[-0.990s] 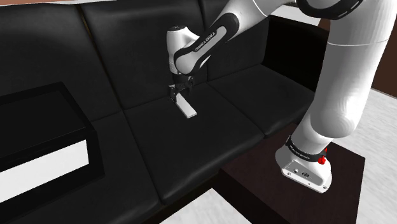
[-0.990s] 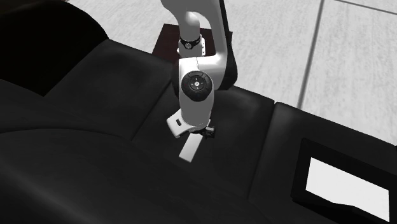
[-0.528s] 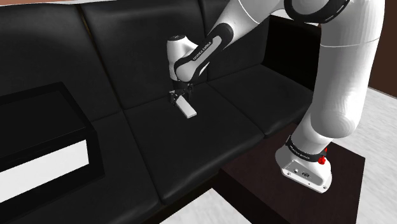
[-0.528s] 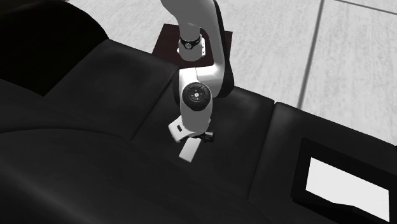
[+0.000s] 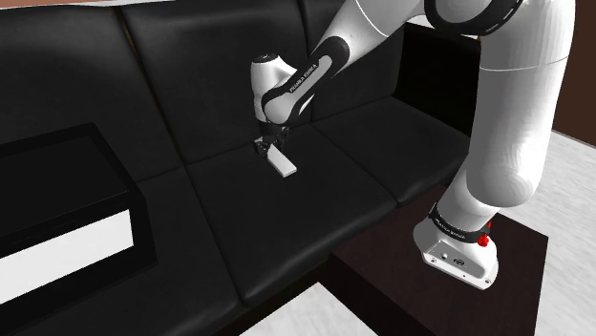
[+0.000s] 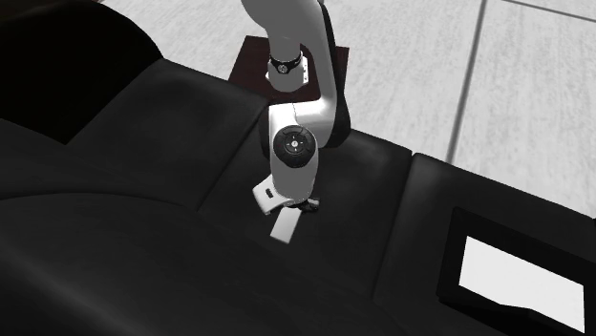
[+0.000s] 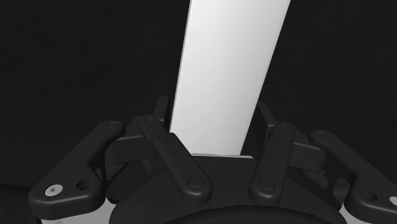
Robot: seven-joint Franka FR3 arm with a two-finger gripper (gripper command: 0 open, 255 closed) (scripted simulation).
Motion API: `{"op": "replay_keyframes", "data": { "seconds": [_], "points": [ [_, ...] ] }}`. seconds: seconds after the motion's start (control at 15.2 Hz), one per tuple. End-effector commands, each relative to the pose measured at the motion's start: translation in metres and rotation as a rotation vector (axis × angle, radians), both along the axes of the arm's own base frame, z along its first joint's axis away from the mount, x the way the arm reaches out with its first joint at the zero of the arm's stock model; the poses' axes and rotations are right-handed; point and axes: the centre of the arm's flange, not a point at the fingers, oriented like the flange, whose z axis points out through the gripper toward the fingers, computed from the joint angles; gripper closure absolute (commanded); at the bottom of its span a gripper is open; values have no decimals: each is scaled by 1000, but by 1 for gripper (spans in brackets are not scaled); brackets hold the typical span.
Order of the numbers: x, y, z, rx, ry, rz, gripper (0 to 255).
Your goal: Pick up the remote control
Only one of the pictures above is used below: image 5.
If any white flat rectangular remote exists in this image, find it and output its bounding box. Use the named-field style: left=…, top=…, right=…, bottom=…
left=266, top=147, right=298, bottom=179

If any black leather sofa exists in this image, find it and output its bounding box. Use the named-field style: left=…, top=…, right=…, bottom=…
left=0, top=0, right=481, bottom=336

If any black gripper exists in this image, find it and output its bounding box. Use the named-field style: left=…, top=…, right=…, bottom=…
left=253, top=120, right=290, bottom=158

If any dark brown robot stand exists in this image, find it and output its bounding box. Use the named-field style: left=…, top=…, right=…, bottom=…
left=318, top=184, right=549, bottom=336

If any black open box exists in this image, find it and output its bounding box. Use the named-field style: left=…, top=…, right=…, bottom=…
left=0, top=122, right=158, bottom=334

